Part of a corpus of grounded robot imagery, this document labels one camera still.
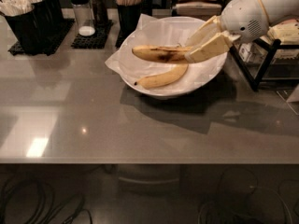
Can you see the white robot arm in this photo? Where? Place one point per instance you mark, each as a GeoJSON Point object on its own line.
{"type": "Point", "coordinates": [278, 11]}

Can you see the spotted yellow banana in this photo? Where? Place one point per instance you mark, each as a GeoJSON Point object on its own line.
{"type": "Point", "coordinates": [160, 54]}

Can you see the curved yellow banana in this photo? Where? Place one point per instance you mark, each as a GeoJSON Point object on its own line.
{"type": "Point", "coordinates": [163, 79]}

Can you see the black cup behind cutlery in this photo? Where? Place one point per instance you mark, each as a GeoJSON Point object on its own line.
{"type": "Point", "coordinates": [49, 16]}

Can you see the glass salt shaker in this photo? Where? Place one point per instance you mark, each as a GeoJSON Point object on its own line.
{"type": "Point", "coordinates": [83, 16]}

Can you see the dark pepper shaker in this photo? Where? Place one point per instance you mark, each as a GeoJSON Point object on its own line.
{"type": "Point", "coordinates": [99, 12]}

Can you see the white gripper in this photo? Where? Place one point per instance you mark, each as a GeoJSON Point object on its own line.
{"type": "Point", "coordinates": [244, 18]}

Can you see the black cup with white cutlery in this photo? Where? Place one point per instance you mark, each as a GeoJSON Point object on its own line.
{"type": "Point", "coordinates": [21, 18]}

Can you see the black rubber mat middle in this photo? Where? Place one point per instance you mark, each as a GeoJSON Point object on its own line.
{"type": "Point", "coordinates": [96, 41]}

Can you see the napkin dispenser box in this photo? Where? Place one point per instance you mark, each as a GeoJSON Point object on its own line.
{"type": "Point", "coordinates": [197, 8]}

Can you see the black rubber mat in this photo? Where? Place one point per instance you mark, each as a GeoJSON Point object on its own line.
{"type": "Point", "coordinates": [96, 41]}
{"type": "Point", "coordinates": [53, 39]}

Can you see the white paper liner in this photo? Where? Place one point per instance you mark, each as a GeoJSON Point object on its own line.
{"type": "Point", "coordinates": [155, 31]}

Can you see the black rubber mat left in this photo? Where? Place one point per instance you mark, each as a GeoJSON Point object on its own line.
{"type": "Point", "coordinates": [53, 39]}

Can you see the black wire condiment rack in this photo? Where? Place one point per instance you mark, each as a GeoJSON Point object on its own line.
{"type": "Point", "coordinates": [272, 61]}

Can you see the black cup with wooden stirrers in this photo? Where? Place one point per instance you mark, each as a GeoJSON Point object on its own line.
{"type": "Point", "coordinates": [129, 13]}

